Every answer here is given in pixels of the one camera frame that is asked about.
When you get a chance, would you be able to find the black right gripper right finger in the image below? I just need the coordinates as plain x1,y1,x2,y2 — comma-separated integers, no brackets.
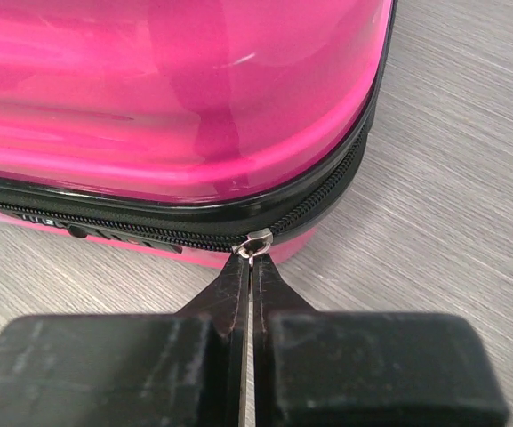
252,255,509,426

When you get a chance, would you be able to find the pink and teal children's suitcase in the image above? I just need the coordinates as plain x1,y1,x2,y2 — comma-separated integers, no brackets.
0,1,397,267

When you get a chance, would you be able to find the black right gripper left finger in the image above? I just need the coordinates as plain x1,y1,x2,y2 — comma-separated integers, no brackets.
0,255,252,426

